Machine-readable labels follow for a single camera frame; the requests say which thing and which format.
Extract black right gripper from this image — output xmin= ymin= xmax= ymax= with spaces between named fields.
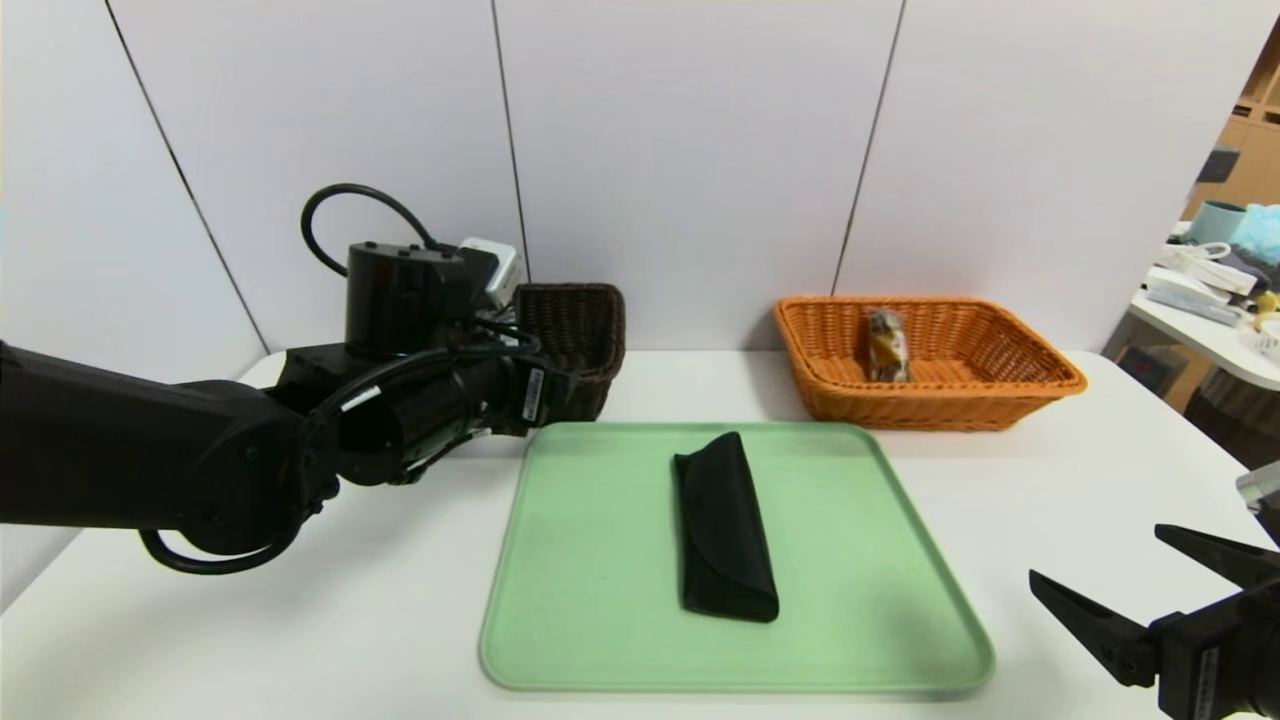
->
xmin=1028 ymin=523 xmax=1280 ymax=720

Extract chocolate ball pack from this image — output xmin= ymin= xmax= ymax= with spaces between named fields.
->
xmin=865 ymin=308 xmax=911 ymax=383

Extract black leather glasses case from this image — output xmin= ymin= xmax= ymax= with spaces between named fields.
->
xmin=673 ymin=431 xmax=782 ymax=624

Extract orange wicker basket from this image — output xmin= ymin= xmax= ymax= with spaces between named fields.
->
xmin=775 ymin=296 xmax=1088 ymax=432

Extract dark brown wicker basket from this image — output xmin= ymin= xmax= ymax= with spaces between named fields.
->
xmin=512 ymin=283 xmax=628 ymax=423

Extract brown box under table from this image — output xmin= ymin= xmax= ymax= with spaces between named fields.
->
xmin=1113 ymin=343 xmax=1201 ymax=401

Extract white side table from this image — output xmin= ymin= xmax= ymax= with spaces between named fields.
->
xmin=1128 ymin=290 xmax=1280 ymax=393

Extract white power strip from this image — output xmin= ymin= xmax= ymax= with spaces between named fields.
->
xmin=1143 ymin=268 xmax=1243 ymax=329

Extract light blue cloth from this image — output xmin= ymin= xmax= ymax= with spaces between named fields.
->
xmin=1232 ymin=205 xmax=1280 ymax=266

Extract teal cup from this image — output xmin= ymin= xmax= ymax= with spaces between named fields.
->
xmin=1188 ymin=201 xmax=1248 ymax=248

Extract cardboard shelf boxes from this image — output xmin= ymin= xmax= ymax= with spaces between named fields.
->
xmin=1180 ymin=20 xmax=1280 ymax=221

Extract light green plastic tray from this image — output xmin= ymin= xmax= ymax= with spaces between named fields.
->
xmin=480 ymin=421 xmax=996 ymax=694

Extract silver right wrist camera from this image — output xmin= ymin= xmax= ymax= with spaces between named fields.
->
xmin=1235 ymin=462 xmax=1280 ymax=516

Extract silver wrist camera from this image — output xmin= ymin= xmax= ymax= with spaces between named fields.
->
xmin=458 ymin=237 xmax=523 ymax=309
xmin=1235 ymin=462 xmax=1280 ymax=516

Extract white cord bundle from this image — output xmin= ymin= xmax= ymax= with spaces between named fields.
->
xmin=1155 ymin=243 xmax=1261 ymax=298

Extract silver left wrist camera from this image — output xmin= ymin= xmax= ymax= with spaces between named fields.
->
xmin=458 ymin=237 xmax=523 ymax=309

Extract black left wrist camera cable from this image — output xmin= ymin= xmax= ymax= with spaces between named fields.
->
xmin=300 ymin=183 xmax=443 ymax=279

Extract black left arm joint cable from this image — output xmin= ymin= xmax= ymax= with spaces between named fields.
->
xmin=138 ymin=495 xmax=316 ymax=577

